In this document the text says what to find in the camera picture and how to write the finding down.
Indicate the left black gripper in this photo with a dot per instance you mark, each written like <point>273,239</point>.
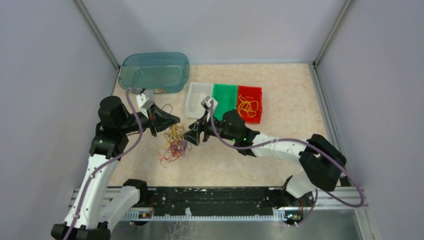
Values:
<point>162,120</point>

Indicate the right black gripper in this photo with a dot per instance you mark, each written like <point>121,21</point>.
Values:
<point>193,135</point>

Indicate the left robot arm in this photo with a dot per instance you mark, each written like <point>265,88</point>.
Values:
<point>116,134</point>

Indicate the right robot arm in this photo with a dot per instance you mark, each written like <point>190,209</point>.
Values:
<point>319,159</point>

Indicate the white plastic bin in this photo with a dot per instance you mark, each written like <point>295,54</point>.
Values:
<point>197,92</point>

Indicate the blue transparent plastic tub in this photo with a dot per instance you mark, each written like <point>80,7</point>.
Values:
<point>161,72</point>

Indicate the green plastic bin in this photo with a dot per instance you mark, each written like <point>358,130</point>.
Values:
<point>226,96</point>

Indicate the red plastic bin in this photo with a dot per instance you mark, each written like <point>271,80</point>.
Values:
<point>249,103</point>

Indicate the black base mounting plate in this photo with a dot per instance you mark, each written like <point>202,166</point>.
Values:
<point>218,201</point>

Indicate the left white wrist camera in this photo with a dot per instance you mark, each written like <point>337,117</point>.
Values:
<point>144,101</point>

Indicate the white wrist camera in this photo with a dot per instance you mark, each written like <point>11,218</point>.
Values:
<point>144,101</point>
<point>209,103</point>

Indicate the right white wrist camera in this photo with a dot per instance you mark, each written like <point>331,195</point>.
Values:
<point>209,103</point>

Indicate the white slotted cable duct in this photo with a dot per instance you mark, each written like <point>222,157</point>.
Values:
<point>136,216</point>

